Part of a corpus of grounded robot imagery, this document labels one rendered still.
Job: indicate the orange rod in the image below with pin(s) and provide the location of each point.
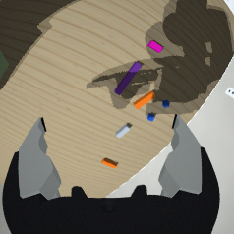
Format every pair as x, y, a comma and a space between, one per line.
109, 163
145, 99

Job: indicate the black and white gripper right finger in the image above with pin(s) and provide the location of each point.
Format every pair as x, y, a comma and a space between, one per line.
188, 177

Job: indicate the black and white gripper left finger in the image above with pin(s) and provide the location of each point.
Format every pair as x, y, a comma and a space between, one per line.
32, 179

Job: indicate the purple rod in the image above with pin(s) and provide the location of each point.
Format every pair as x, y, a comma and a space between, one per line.
133, 70

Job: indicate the magenta block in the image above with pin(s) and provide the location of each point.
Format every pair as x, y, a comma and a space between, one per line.
155, 46

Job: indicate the small blue cube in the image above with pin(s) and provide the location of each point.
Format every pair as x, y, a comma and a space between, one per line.
165, 103
150, 117

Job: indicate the grey rectangular bar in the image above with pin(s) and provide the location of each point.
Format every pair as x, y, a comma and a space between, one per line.
122, 130

